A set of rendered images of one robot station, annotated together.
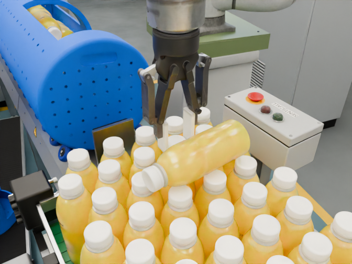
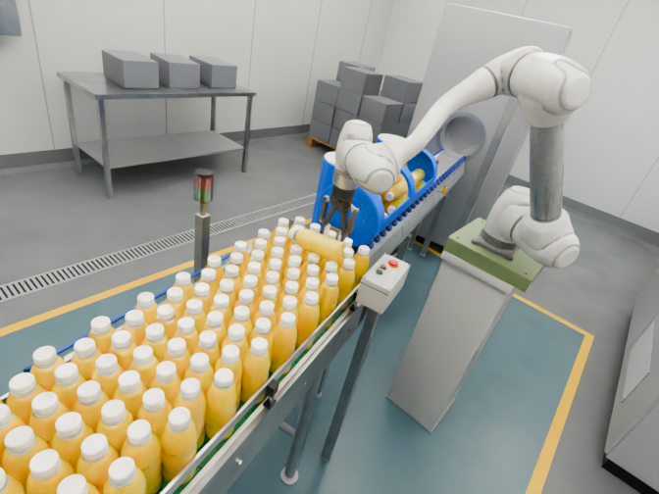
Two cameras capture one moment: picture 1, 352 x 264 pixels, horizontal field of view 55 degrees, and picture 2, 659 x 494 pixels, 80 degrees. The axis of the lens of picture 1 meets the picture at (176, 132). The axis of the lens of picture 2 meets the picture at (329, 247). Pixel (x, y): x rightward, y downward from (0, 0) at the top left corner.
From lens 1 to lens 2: 1.06 m
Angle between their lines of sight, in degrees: 46
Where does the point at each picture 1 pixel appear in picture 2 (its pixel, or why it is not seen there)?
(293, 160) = (364, 296)
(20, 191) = not seen: hidden behind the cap
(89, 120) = (336, 222)
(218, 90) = (465, 293)
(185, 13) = (337, 178)
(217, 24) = (495, 245)
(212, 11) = (495, 233)
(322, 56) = not seen: outside the picture
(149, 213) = (279, 240)
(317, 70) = not seen: outside the picture
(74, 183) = (283, 222)
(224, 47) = (482, 263)
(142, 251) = (261, 242)
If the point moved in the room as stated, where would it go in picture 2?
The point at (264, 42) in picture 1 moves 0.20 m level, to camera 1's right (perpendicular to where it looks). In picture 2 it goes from (522, 283) to (567, 318)
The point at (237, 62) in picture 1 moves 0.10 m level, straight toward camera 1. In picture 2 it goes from (488, 282) to (469, 282)
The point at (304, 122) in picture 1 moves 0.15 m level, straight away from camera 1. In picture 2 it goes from (383, 282) to (429, 288)
